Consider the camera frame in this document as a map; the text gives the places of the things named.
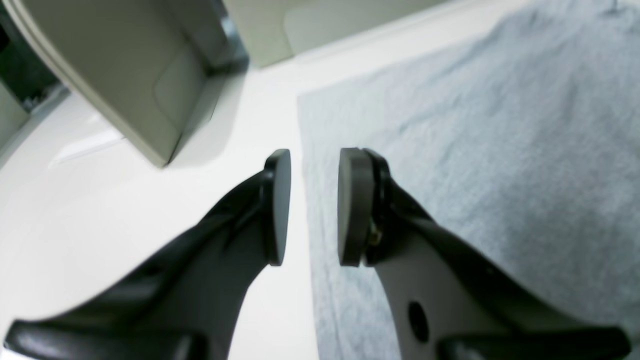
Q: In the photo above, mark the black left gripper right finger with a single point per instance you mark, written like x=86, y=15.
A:
x=448, y=301

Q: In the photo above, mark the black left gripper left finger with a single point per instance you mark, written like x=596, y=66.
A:
x=183, y=302

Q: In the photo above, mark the grey T-shirt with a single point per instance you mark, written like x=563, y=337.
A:
x=523, y=142

